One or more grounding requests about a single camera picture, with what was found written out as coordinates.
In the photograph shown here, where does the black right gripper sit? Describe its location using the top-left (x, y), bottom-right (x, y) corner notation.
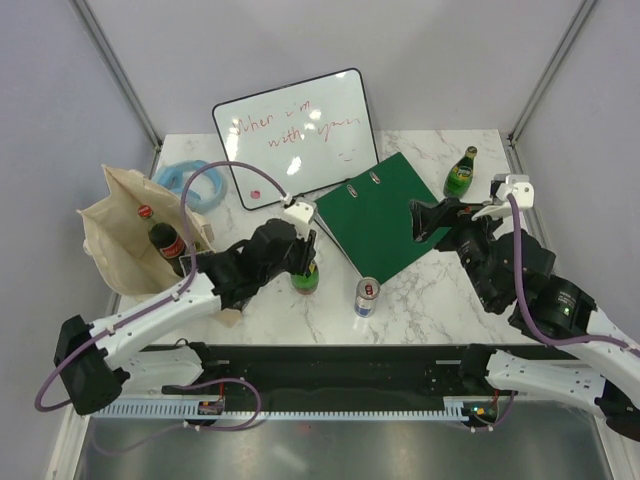
top-left (405, 195), bottom-right (509, 307)

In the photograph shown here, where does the green Perrier bottle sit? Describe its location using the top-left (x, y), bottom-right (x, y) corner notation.
top-left (291, 260), bottom-right (319, 295)
top-left (443, 146), bottom-right (478, 198)

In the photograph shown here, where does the cola bottle red cap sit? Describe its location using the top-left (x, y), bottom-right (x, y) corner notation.
top-left (137, 205), bottom-right (186, 261)

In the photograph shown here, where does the beige canvas tote bag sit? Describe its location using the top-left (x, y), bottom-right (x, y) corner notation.
top-left (75, 164), bottom-right (241, 329)

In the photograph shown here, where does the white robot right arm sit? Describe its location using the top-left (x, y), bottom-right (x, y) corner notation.
top-left (409, 198), bottom-right (639, 440)

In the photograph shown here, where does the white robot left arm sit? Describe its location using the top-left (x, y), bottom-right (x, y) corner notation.
top-left (54, 218), bottom-right (316, 415)

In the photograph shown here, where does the silver blue energy drink can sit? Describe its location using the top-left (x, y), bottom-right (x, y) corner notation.
top-left (354, 277), bottom-right (380, 318)

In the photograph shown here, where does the small white whiteboard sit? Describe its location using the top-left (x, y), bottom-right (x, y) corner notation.
top-left (212, 68), bottom-right (379, 211)

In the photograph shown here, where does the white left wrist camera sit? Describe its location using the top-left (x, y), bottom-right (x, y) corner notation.
top-left (281, 196), bottom-right (316, 241)

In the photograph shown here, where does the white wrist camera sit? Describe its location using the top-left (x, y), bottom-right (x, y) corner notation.
top-left (281, 196), bottom-right (316, 241)
top-left (472, 174), bottom-right (535, 221)

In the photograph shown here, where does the green ring binder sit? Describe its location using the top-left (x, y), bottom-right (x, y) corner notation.
top-left (316, 153), bottom-right (449, 284)

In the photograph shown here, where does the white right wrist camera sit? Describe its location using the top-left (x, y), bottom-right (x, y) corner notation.
top-left (472, 174), bottom-right (535, 221)

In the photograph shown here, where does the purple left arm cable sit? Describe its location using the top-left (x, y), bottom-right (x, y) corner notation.
top-left (34, 160), bottom-right (294, 414)

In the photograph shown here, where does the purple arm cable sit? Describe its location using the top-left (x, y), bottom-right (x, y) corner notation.
top-left (507, 194), bottom-right (640, 351)
top-left (34, 160), bottom-right (294, 414)

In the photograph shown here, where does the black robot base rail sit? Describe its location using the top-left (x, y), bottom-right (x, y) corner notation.
top-left (186, 343), bottom-right (508, 411)

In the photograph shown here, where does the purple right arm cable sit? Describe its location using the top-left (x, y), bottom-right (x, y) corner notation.
top-left (507, 194), bottom-right (640, 351)

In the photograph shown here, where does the white slotted cable duct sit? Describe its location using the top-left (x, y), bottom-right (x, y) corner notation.
top-left (91, 397), bottom-right (469, 422)

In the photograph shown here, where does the right aluminium frame post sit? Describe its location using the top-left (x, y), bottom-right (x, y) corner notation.
top-left (506, 0), bottom-right (599, 149)

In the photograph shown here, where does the aluminium frame post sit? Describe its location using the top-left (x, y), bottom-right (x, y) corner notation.
top-left (69, 0), bottom-right (162, 151)
top-left (506, 0), bottom-right (599, 149)

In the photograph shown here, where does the left aluminium frame post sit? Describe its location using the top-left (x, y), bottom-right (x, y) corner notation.
top-left (69, 0), bottom-right (162, 151)

